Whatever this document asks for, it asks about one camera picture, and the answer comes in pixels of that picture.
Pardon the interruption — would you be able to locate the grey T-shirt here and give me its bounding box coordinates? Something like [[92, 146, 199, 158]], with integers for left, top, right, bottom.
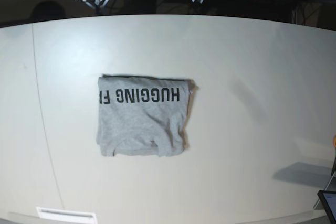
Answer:
[[97, 76, 194, 157]]

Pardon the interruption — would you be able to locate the white label strip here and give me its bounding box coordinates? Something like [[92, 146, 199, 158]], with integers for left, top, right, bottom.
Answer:
[[36, 207, 98, 223]]

